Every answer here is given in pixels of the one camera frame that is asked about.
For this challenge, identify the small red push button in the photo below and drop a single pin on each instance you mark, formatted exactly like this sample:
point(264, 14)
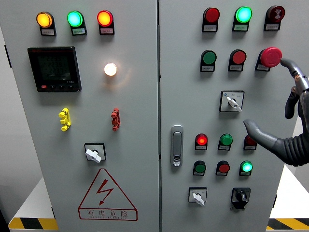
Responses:
point(223, 167)

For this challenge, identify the pale grey door with display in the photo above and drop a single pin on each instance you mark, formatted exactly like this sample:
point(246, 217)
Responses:
point(135, 108)

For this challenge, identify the small green unlit lamp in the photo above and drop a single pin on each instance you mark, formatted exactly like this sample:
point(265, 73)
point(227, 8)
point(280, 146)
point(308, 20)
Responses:
point(226, 140)

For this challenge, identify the white round lamp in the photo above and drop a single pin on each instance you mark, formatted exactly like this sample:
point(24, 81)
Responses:
point(110, 69)

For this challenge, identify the small red lit lamp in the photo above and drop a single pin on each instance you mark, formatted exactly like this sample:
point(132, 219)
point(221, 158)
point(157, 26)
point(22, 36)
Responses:
point(201, 140)

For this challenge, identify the large red push button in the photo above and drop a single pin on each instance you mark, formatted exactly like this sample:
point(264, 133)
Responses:
point(238, 57)

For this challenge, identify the red warning triangle sign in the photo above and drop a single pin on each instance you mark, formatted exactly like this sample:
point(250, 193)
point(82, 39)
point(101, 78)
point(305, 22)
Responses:
point(108, 213)

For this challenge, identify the large green push button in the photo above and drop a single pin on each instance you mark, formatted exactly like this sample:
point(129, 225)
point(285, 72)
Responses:
point(209, 57)

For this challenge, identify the large red unlit lamp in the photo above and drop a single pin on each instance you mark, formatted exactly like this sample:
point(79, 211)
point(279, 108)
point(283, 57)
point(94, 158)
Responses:
point(212, 15)

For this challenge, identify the silver door lock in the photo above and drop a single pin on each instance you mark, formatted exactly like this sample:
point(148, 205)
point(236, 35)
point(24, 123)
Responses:
point(177, 145)

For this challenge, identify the large yellow round lamp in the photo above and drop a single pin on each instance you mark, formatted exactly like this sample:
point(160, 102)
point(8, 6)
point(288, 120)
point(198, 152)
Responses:
point(44, 19)

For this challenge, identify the black display meter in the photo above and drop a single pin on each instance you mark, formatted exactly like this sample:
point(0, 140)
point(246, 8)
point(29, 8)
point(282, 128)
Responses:
point(54, 68)

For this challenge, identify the small green lit lamp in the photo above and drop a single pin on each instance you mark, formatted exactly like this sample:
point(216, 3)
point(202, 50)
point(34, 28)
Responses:
point(246, 166)

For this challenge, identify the black cabinet hinge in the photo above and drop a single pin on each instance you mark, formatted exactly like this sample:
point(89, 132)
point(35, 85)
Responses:
point(8, 56)
point(275, 201)
point(53, 213)

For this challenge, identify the black and yellow striped tape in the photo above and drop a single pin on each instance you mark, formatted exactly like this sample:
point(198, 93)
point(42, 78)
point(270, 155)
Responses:
point(289, 224)
point(31, 224)

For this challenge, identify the small red unlit lamp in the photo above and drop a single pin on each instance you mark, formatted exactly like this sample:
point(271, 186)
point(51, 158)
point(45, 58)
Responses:
point(248, 141)

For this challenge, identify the large orange-red lit lamp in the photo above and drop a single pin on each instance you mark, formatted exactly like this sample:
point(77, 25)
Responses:
point(104, 18)

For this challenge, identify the large red stop button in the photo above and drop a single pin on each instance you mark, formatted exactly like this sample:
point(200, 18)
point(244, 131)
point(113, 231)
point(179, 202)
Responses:
point(271, 57)

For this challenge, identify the small green push button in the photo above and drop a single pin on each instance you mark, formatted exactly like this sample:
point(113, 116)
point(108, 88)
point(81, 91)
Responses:
point(200, 167)

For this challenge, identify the large green lit lamp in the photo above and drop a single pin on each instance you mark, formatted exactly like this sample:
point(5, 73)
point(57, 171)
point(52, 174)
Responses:
point(243, 14)
point(75, 18)

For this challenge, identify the dark red buzzer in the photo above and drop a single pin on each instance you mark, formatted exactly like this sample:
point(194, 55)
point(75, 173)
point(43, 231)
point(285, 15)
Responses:
point(276, 14)

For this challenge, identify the pale grey door with lock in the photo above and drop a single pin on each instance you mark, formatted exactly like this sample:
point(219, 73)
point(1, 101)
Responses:
point(183, 101)

